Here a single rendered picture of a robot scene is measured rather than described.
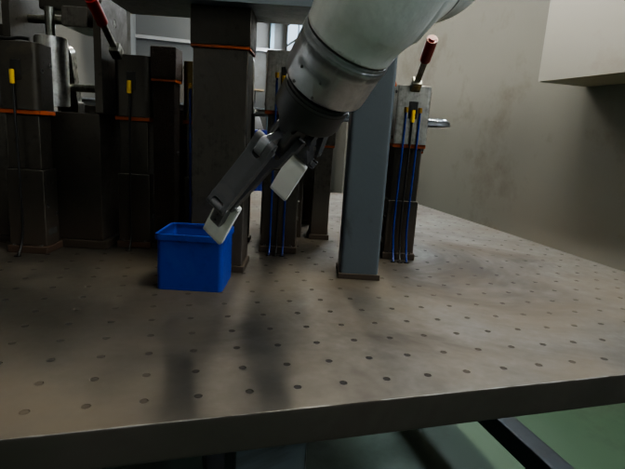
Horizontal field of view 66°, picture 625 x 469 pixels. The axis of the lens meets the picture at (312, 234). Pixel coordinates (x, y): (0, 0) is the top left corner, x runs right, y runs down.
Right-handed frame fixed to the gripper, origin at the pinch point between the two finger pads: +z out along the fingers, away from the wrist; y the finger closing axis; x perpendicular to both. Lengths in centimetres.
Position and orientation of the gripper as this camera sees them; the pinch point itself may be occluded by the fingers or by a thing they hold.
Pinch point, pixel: (250, 207)
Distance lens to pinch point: 63.9
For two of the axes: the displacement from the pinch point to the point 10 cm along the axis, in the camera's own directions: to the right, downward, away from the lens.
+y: -5.4, 4.4, -7.2
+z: -4.5, 5.7, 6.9
